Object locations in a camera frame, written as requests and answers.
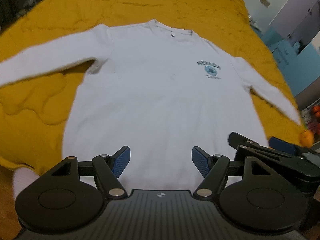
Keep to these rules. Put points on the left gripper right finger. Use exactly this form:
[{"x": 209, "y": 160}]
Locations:
[{"x": 214, "y": 169}]

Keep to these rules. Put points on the blue and lilac wall cabinet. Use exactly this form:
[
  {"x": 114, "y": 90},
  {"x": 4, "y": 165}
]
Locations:
[{"x": 293, "y": 39}]

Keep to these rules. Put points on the white long-sleeve sweatshirt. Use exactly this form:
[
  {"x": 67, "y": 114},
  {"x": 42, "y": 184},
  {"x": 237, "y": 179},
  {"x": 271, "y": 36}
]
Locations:
[{"x": 159, "y": 90}]

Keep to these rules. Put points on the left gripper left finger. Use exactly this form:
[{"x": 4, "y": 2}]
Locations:
[{"x": 108, "y": 169}]

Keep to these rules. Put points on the grey wall switch plate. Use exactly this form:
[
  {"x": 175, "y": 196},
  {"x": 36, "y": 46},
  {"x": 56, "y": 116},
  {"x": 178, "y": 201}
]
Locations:
[{"x": 265, "y": 3}]

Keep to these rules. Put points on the mustard yellow quilted bedspread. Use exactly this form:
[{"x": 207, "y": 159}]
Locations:
[{"x": 34, "y": 112}]

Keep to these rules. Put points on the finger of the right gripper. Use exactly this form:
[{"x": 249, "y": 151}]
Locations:
[
  {"x": 282, "y": 146},
  {"x": 241, "y": 139}
]

